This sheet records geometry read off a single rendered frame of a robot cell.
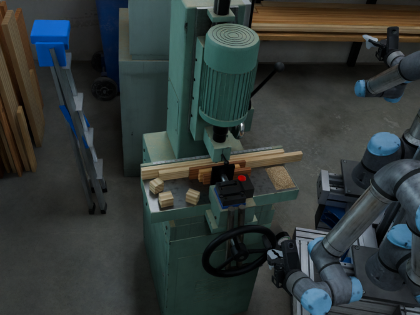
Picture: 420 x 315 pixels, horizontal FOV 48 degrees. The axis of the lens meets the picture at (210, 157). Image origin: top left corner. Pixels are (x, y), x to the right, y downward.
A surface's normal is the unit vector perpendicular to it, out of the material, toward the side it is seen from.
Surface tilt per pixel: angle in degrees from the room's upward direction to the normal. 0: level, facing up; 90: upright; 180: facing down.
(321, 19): 0
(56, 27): 0
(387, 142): 7
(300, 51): 90
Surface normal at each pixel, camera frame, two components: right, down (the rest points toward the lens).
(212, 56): -0.73, 0.40
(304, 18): 0.09, -0.74
